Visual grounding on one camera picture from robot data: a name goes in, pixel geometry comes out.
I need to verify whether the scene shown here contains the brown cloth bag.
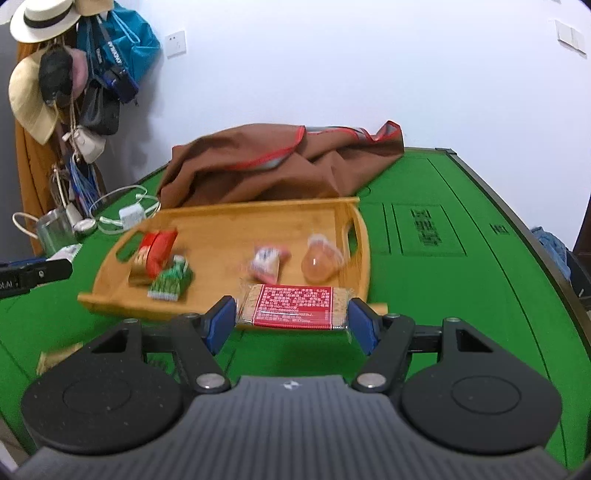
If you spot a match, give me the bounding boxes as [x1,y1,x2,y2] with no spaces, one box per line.
[157,121,404,209]

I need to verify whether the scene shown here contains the red cracker packet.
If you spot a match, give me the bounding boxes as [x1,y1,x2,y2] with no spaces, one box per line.
[235,284,356,332]

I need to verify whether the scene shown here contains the beige sun hat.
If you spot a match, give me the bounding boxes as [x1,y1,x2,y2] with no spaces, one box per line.
[9,51,62,145]

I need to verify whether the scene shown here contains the white charger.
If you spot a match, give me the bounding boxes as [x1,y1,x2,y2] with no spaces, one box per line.
[119,205,145,229]

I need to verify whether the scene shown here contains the black shoulder bag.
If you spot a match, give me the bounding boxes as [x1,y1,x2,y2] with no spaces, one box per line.
[81,83,121,136]

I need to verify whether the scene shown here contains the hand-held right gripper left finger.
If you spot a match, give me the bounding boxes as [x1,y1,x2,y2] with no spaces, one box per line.
[78,295,236,394]

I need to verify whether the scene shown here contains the white straw hat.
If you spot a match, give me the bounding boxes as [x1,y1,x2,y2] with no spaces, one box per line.
[10,0,78,44]

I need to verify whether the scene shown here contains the small white purse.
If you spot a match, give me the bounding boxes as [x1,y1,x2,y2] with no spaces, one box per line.
[69,126,107,163]

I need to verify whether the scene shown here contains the white wall switch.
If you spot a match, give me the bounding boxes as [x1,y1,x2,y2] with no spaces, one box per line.
[555,20,585,50]

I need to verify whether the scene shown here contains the beige cable loop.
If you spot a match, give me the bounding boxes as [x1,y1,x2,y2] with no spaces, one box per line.
[13,212,43,241]

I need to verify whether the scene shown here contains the blue cloth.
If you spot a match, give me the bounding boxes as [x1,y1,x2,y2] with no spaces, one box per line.
[531,226,572,280]

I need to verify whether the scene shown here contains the pink pastry packet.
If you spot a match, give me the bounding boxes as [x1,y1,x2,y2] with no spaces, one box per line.
[248,244,290,284]

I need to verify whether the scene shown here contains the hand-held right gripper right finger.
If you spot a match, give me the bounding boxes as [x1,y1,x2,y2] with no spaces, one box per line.
[348,298,509,394]

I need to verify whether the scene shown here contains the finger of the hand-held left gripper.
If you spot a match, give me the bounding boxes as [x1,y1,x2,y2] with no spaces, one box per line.
[23,258,74,289]

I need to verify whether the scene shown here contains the orange jelly cup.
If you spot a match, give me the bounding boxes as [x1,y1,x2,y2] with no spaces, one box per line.
[301,234,345,284]

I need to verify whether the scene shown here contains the white charger cable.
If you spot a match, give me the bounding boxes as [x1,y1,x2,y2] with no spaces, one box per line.
[89,185,161,232]

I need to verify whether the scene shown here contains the blue bag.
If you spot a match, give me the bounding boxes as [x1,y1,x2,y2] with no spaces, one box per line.
[76,2,161,101]

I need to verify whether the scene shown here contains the blue cords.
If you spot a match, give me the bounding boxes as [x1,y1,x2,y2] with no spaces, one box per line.
[69,157,100,217]

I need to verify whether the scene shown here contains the wooden tray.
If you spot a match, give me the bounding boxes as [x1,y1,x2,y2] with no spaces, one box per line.
[78,197,387,324]

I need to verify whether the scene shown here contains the black cap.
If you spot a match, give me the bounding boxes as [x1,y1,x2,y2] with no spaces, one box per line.
[39,48,75,104]

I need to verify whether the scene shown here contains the steel cup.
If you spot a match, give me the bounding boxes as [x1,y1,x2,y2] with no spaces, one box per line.
[36,208,77,257]

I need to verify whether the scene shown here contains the brown peanut packet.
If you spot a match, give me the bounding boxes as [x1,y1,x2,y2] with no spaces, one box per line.
[37,344,84,376]

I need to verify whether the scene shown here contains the green pea packet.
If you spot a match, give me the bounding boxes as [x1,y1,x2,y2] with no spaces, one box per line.
[148,256,193,302]

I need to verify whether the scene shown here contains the red nut packet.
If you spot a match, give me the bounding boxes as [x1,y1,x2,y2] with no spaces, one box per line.
[128,229,179,285]

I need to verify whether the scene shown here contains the white wall socket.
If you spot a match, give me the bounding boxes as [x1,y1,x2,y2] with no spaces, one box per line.
[165,30,187,58]

